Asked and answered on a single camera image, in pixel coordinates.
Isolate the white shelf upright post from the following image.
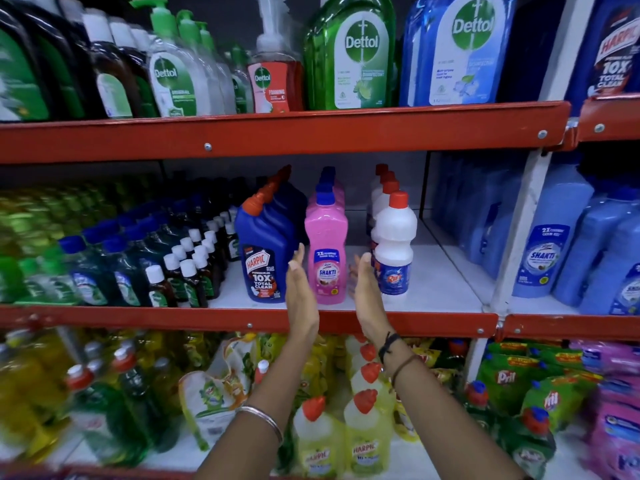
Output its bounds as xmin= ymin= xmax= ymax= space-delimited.
xmin=489 ymin=0 xmax=599 ymax=316

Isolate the green bottle with red cap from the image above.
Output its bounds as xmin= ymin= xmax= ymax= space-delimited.
xmin=66 ymin=364 xmax=149 ymax=468
xmin=112 ymin=347 xmax=182 ymax=453

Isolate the group of blue-cap teal bottles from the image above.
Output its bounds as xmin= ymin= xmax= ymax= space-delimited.
xmin=57 ymin=195 xmax=202 ymax=307

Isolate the silver bangle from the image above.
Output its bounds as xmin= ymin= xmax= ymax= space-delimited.
xmin=235 ymin=405 xmax=285 ymax=446

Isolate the person's right forearm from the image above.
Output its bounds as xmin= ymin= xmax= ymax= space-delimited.
xmin=372 ymin=336 xmax=527 ymax=480

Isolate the group of pink refill pouches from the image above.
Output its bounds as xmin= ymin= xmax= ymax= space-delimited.
xmin=569 ymin=339 xmax=640 ymax=480

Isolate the group of yellow liquid bottles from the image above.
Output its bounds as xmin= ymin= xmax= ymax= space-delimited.
xmin=0 ymin=329 xmax=242 ymax=463

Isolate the pile of yellow pouches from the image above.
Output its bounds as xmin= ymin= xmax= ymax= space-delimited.
xmin=260 ymin=335 xmax=352 ymax=411

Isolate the red foaming pump bottle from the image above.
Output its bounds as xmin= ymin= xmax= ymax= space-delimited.
xmin=247 ymin=0 xmax=305 ymax=114

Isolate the row of large dark bottles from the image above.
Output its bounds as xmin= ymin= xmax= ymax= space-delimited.
xmin=0 ymin=0 xmax=90 ymax=123

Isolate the brown thread bracelet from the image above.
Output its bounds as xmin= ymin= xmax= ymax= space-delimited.
xmin=390 ymin=354 xmax=422 ymax=389

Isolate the black thread bracelet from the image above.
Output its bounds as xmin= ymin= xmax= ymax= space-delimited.
xmin=378 ymin=332 xmax=402 ymax=366

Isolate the group of light blue bottles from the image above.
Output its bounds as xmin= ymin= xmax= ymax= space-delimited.
xmin=431 ymin=154 xmax=640 ymax=316

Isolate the green dishwash bottle blue cap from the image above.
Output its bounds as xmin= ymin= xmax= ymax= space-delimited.
xmin=464 ymin=380 xmax=502 ymax=431
xmin=499 ymin=407 xmax=558 ymax=480

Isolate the group of green refill pouches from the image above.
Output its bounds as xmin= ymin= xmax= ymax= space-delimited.
xmin=476 ymin=341 xmax=604 ymax=431

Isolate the white and green refill pouch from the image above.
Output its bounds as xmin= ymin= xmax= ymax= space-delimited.
xmin=178 ymin=335 xmax=262 ymax=451

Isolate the group of green bottles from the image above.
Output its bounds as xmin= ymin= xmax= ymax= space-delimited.
xmin=0 ymin=181 xmax=128 ymax=306

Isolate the long red shelf beam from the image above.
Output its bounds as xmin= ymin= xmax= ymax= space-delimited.
xmin=0 ymin=101 xmax=572 ymax=165
xmin=0 ymin=304 xmax=500 ymax=340

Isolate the large green disinfectant bottle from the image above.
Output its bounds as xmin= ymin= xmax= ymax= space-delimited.
xmin=303 ymin=0 xmax=399 ymax=111

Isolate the clear hand wash pump bottle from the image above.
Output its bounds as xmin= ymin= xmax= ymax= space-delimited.
xmin=129 ymin=0 xmax=215 ymax=118
xmin=226 ymin=44 xmax=254 ymax=115
xmin=175 ymin=9 xmax=227 ymax=116
xmin=196 ymin=22 xmax=239 ymax=115

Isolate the person's left forearm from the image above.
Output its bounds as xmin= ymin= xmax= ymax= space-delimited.
xmin=194 ymin=336 xmax=321 ymax=480

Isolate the person's right hand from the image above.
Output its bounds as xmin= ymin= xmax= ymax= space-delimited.
xmin=348 ymin=252 xmax=397 ymax=346

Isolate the large blue disinfectant bottle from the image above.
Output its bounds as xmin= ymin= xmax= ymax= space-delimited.
xmin=399 ymin=0 xmax=519 ymax=107

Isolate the person's left hand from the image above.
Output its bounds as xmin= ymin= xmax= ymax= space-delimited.
xmin=285 ymin=243 xmax=321 ymax=341

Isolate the yellow toilet cleaner bottle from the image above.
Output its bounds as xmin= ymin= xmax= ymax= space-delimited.
xmin=349 ymin=362 xmax=396 ymax=411
xmin=343 ymin=389 xmax=396 ymax=477
xmin=292 ymin=396 xmax=346 ymax=478
xmin=349 ymin=343 xmax=379 ymax=376

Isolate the large blue toilet cleaner bottle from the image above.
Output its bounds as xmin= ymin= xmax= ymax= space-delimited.
xmin=567 ymin=0 xmax=640 ymax=101

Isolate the row of brown white-cap bottles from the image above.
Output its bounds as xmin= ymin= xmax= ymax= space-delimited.
xmin=57 ymin=0 xmax=160 ymax=120

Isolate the white bottom shelf board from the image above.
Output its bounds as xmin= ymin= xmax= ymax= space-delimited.
xmin=47 ymin=420 xmax=593 ymax=480

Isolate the group of small brown bottles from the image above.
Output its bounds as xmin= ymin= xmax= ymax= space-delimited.
xmin=144 ymin=207 xmax=242 ymax=309

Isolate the short red shelf beam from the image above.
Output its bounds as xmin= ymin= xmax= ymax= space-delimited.
xmin=502 ymin=314 xmax=640 ymax=343
xmin=575 ymin=94 xmax=640 ymax=143

